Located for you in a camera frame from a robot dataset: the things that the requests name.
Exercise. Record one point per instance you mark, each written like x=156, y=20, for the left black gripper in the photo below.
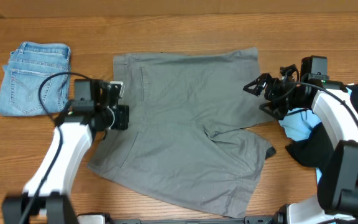
x=121, y=114

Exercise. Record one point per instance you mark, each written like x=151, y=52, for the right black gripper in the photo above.
x=273, y=83

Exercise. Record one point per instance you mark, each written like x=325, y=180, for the grey shorts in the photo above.
x=188, y=142

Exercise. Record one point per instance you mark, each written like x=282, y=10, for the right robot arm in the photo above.
x=336, y=200

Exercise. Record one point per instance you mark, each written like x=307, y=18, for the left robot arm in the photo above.
x=93, y=109

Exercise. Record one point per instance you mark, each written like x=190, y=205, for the light blue shirt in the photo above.
x=311, y=145

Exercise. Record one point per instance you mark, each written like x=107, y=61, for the black garment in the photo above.
x=311, y=146

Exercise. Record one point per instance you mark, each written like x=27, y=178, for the folded blue jeans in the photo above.
x=24, y=90

